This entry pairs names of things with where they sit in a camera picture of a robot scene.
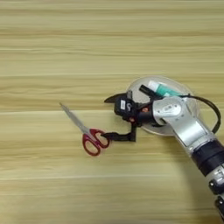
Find white green glue tube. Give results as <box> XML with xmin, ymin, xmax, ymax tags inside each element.
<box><xmin>147</xmin><ymin>80</ymin><xmax>182</xmax><ymax>98</ymax></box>

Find round beige plate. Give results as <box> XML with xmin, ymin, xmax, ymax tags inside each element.
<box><xmin>125</xmin><ymin>74</ymin><xmax>202</xmax><ymax>137</ymax></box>

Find red handled scissors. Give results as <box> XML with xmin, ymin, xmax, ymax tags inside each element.
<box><xmin>59</xmin><ymin>101</ymin><xmax>111</xmax><ymax>158</ymax></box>

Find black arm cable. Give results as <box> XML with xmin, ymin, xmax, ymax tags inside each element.
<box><xmin>178</xmin><ymin>93</ymin><xmax>222</xmax><ymax>135</ymax></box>

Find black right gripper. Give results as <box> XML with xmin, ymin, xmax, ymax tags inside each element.
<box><xmin>101</xmin><ymin>90</ymin><xmax>158</xmax><ymax>144</ymax></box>

